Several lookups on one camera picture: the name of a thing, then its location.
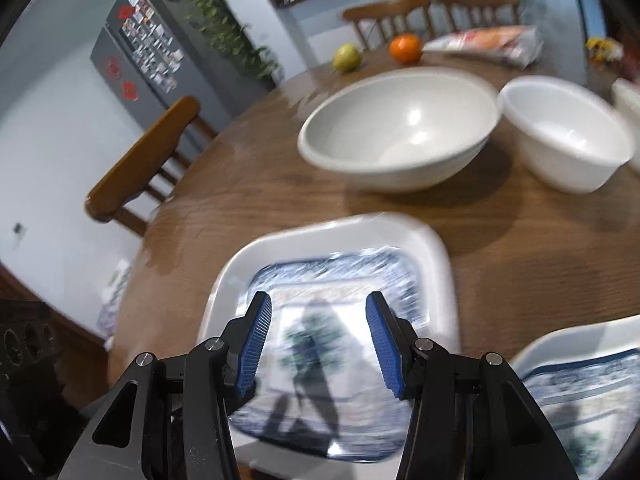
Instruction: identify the yellow snack bag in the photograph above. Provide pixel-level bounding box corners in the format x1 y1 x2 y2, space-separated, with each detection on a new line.
585 36 626 67

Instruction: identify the trailing green vine plant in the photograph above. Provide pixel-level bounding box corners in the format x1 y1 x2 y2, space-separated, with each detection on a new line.
135 0 283 81

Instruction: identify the green pear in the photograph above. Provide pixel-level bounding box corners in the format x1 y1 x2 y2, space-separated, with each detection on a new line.
332 43 363 73

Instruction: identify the square blue patterned plate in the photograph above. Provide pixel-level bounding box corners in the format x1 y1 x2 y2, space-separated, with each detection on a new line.
197 212 461 466
510 316 640 480

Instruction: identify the group of fridge magnets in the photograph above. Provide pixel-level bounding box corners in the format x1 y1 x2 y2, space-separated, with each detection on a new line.
105 0 183 103

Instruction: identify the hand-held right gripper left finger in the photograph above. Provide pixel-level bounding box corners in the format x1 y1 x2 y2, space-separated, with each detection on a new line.
57 290 273 480

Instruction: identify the grey refrigerator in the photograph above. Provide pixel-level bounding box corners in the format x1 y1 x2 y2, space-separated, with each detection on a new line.
90 0 283 133

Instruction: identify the large grey-white bowl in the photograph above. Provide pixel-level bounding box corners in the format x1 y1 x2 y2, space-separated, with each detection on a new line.
297 67 501 193

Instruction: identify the white bread bag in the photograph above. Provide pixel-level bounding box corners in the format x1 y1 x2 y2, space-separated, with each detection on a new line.
422 25 545 70

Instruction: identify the white plastic bag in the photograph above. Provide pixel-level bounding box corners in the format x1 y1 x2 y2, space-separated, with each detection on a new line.
97 260 133 338

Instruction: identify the orange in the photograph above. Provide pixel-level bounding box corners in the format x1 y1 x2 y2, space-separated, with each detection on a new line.
389 33 423 65

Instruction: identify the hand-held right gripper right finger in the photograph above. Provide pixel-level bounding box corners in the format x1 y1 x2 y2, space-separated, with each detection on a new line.
365 290 571 480

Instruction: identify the dark cabinet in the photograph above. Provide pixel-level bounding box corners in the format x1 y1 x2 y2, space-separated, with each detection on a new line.
0 300 116 480

